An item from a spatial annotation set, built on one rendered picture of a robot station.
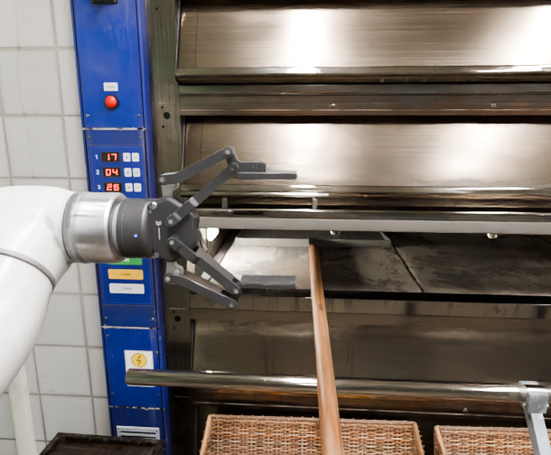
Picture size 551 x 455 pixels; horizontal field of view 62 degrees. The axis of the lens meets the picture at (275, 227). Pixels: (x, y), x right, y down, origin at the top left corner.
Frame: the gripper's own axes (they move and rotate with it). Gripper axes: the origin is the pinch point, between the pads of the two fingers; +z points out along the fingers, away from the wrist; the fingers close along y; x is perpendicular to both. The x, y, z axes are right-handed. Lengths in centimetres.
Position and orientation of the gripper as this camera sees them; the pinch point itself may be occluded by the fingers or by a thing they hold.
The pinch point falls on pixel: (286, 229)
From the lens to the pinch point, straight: 56.9
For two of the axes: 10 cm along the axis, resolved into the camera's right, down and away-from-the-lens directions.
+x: -0.6, 2.3, -9.7
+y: 0.0, 9.7, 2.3
